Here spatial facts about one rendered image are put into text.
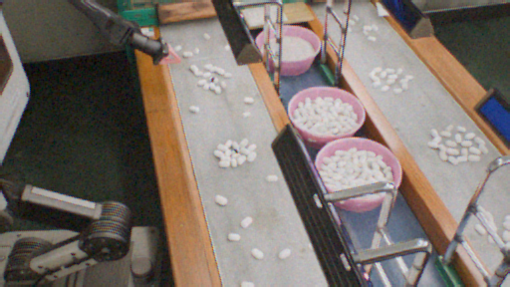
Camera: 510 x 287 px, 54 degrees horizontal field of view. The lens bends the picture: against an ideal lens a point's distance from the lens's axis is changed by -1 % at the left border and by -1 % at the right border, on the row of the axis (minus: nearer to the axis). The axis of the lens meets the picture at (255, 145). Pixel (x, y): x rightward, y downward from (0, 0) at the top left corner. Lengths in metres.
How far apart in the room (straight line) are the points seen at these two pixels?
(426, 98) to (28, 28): 2.31
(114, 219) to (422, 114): 1.11
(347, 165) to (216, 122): 0.48
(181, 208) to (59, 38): 2.04
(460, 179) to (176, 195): 0.87
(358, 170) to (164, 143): 0.63
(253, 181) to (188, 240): 0.29
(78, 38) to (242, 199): 2.04
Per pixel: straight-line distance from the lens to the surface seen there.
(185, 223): 1.46
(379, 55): 2.15
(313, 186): 1.08
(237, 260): 1.40
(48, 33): 3.32
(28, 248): 1.67
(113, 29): 1.75
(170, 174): 1.58
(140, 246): 1.79
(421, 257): 1.06
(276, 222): 1.48
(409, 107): 1.91
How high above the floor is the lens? 1.92
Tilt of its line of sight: 44 degrees down
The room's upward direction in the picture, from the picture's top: straight up
